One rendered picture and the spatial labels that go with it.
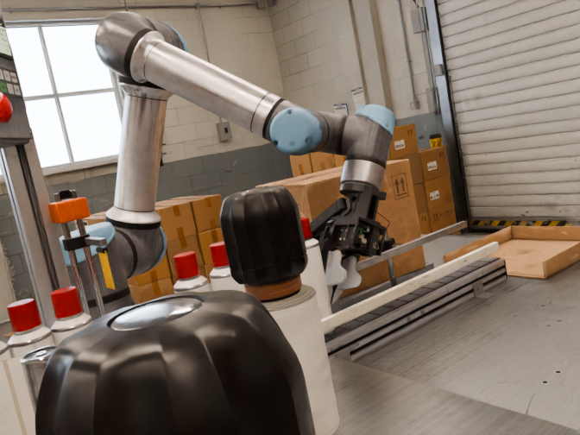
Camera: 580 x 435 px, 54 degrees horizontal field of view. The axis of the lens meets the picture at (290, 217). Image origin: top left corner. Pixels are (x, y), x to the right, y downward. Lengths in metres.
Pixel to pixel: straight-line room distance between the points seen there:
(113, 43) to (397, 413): 0.76
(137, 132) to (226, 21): 6.27
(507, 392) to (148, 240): 0.76
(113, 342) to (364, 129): 0.90
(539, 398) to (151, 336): 0.72
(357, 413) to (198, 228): 3.67
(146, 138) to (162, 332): 1.05
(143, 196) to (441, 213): 4.10
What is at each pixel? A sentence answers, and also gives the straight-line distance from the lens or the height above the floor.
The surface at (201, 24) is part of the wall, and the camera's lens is 7.20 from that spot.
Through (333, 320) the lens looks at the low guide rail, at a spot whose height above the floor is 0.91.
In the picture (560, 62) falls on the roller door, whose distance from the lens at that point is 5.04.
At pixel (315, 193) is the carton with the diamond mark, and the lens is 1.22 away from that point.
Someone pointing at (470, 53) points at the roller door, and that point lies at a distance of 5.49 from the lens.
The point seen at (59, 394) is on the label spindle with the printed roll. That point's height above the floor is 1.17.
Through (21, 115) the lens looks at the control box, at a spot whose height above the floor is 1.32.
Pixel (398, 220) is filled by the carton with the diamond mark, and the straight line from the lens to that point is 1.36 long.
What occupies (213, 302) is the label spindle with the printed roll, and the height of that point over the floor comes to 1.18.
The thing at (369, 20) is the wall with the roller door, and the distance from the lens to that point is 6.38.
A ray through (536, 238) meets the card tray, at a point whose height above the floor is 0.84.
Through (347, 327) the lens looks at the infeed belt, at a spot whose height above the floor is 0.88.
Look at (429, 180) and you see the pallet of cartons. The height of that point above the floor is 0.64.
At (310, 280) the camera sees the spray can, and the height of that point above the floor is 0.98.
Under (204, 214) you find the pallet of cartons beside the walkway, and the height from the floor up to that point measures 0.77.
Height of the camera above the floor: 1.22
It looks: 8 degrees down
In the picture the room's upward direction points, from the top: 11 degrees counter-clockwise
